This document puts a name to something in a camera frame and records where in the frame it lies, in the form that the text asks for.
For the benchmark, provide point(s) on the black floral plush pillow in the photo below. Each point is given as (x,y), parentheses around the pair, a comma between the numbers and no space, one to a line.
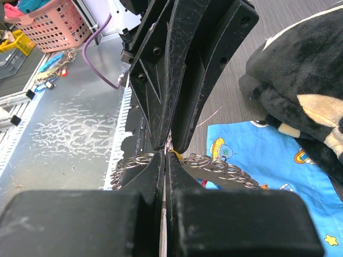
(296,75)

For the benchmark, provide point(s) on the large metal keyring with rings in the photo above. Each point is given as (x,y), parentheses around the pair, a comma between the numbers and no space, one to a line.
(200,167)

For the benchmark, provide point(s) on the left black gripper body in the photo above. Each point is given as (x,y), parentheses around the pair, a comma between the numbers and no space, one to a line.
(150,24)

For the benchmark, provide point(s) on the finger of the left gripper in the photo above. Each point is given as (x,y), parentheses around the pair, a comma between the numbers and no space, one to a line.
(158,69)
(222,29)

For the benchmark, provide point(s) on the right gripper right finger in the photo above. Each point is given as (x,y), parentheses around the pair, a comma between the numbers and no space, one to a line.
(249,222)

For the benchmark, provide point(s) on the blue cartoon print cloth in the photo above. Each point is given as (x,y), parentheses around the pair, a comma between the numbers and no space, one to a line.
(278,162)

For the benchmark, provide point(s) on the spare key bunch outside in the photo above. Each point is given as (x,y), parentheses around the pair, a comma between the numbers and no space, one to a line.
(53,68)

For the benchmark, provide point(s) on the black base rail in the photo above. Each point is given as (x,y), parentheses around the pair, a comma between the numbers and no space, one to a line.
(138,139)

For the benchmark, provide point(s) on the white slotted cable duct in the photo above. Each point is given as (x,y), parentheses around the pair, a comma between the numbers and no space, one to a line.
(119,135)

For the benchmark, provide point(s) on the yellow key tag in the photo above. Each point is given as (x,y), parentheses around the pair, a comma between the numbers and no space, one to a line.
(179,156)

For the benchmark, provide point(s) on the pink laundry basket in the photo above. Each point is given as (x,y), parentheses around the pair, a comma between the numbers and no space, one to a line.
(56,26)

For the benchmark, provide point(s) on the grey plastic storage crate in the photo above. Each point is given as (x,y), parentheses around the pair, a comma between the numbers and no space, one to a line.
(11,61)

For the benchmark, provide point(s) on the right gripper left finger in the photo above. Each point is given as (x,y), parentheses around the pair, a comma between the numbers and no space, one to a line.
(87,223)

